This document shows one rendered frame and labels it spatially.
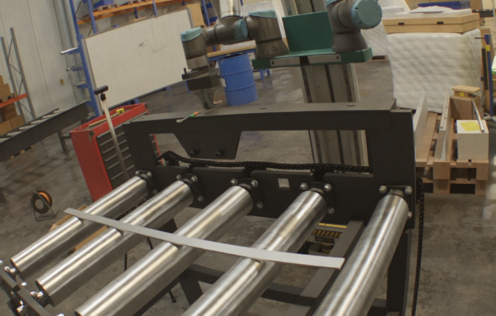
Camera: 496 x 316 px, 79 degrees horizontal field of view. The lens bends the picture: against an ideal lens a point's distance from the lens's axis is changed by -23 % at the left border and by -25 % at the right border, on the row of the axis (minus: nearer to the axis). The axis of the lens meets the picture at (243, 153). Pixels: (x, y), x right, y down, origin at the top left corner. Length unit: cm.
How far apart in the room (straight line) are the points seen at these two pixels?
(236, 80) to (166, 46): 151
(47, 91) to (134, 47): 638
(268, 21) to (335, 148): 85
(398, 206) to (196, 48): 95
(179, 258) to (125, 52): 500
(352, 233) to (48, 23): 1176
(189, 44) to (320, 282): 100
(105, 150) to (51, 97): 869
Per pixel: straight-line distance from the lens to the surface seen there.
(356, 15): 163
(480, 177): 293
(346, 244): 121
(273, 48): 204
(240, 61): 680
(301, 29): 209
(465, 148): 288
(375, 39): 943
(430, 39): 436
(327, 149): 233
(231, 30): 158
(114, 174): 351
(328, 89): 219
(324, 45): 205
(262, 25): 204
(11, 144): 616
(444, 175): 292
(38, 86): 1185
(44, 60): 1206
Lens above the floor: 149
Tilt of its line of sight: 19 degrees down
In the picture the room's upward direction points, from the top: 13 degrees counter-clockwise
